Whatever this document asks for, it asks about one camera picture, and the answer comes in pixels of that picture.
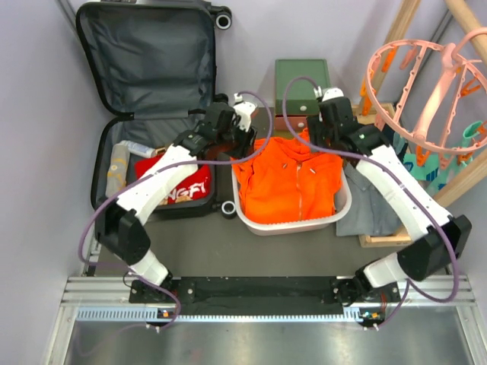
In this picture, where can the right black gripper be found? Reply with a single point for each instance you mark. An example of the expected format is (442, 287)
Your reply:
(314, 125)

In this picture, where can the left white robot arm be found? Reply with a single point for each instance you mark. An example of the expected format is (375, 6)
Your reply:
(120, 222)

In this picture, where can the brown glass bottle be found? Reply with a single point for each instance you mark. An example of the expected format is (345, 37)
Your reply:
(160, 151)

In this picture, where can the wooden drying rack frame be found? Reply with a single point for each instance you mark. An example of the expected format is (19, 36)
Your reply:
(468, 21)

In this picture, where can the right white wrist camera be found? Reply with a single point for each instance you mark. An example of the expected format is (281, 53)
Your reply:
(328, 93)

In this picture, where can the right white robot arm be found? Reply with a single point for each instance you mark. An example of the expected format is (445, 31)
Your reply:
(437, 236)

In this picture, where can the dark navy garment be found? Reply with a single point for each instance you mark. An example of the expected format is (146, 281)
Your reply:
(398, 142)

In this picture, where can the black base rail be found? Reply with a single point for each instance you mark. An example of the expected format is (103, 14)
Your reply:
(273, 296)

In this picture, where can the teal patterned sock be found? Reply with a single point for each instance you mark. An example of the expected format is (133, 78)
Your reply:
(438, 174)

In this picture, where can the black and white suitcase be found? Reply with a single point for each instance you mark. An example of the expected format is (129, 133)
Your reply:
(153, 63)

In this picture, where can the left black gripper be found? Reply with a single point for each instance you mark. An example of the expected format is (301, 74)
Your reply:
(246, 139)

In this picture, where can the white tube bottle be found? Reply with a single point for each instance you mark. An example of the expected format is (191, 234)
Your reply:
(139, 149)

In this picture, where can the small colourful drawer cabinet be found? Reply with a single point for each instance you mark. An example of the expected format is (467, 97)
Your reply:
(301, 101)

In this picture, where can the orange garment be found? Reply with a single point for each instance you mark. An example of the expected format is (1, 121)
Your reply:
(288, 182)

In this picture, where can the pink round clip hanger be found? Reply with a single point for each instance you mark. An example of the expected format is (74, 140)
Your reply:
(438, 77)

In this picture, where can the red printed t-shirt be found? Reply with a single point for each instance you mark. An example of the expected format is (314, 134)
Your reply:
(194, 187)

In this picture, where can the white plastic basin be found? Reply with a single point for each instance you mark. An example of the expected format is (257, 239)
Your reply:
(343, 202)

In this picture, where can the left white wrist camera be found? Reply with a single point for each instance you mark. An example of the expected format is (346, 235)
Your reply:
(245, 110)

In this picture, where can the grey button shirt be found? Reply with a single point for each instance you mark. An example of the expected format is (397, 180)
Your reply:
(369, 213)

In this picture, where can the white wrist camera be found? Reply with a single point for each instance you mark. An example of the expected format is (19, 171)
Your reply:
(328, 93)
(245, 110)

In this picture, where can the beige folded garment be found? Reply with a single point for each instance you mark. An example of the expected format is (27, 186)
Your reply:
(116, 174)

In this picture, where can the aluminium frame rail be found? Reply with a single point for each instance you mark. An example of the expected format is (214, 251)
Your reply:
(103, 320)

